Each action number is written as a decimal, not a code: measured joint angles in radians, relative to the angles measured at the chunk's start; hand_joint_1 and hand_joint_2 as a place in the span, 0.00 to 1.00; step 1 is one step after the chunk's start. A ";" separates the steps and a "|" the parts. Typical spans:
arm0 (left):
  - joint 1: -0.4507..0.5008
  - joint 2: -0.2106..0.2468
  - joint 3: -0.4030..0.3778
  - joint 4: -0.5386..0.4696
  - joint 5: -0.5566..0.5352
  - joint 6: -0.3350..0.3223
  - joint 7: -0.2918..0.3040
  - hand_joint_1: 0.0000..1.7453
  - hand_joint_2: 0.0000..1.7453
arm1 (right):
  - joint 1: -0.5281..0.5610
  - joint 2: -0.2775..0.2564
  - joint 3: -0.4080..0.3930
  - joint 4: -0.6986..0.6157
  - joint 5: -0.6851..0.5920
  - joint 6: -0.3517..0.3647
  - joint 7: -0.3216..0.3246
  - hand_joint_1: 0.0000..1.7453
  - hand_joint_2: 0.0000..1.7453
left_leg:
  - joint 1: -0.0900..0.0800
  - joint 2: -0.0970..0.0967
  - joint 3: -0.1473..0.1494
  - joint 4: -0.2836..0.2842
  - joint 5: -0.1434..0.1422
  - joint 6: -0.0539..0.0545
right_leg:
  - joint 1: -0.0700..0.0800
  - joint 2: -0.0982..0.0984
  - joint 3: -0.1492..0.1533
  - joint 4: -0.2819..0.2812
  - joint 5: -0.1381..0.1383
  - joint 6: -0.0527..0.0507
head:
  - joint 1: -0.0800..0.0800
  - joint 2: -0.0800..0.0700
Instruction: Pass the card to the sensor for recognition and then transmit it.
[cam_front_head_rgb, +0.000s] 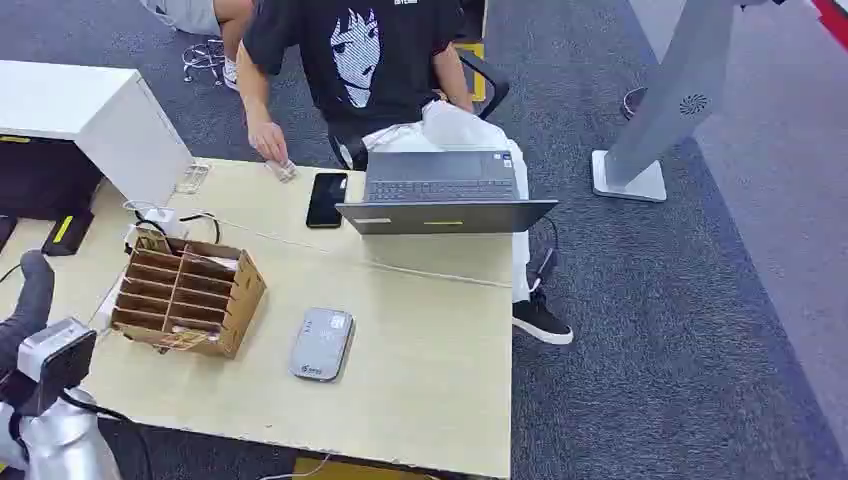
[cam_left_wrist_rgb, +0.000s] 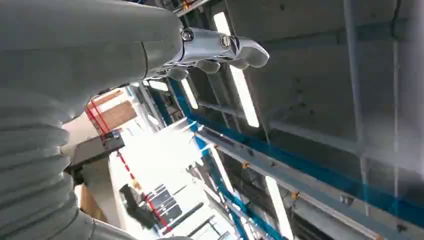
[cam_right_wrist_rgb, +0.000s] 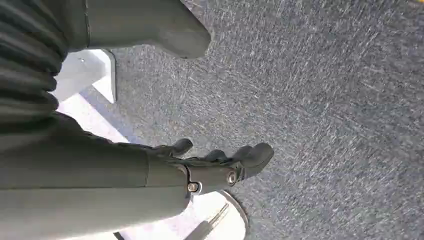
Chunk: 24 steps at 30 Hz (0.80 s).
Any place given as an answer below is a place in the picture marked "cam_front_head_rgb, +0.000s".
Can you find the metal chair base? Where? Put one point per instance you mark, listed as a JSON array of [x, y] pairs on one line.
[[204, 61]]

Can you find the black smartphone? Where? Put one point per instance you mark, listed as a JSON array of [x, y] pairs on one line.
[[326, 200]]

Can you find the white power adapter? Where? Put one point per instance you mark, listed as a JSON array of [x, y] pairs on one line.
[[158, 216]]

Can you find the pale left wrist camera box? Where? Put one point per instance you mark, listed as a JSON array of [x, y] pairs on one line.
[[56, 358]]

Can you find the small clear plastic item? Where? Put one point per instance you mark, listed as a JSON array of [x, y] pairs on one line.
[[283, 171]]

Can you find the card in wooden box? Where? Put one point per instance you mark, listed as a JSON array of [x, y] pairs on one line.
[[189, 339]]

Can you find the wooden card sorting box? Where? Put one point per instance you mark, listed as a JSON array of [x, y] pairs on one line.
[[228, 308]]

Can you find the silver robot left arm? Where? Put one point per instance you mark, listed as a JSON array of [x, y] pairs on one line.
[[63, 440]]

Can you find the person's right hand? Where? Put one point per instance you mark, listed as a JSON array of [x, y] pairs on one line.
[[268, 140]]

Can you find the clear plastic card holder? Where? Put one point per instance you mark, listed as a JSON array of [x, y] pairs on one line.
[[193, 178]]

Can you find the seated person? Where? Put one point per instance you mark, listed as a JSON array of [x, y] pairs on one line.
[[391, 73]]

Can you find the black device with yellow label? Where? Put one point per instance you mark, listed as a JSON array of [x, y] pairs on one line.
[[68, 233]]

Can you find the grey open laptop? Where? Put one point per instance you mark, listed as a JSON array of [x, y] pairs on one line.
[[442, 215]]

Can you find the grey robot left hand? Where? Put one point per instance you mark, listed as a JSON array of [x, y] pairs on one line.
[[32, 291]]

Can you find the grey pillar stand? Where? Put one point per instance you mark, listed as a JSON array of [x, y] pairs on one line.
[[669, 99]]

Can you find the white cabinet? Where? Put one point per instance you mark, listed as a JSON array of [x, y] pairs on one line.
[[126, 132]]

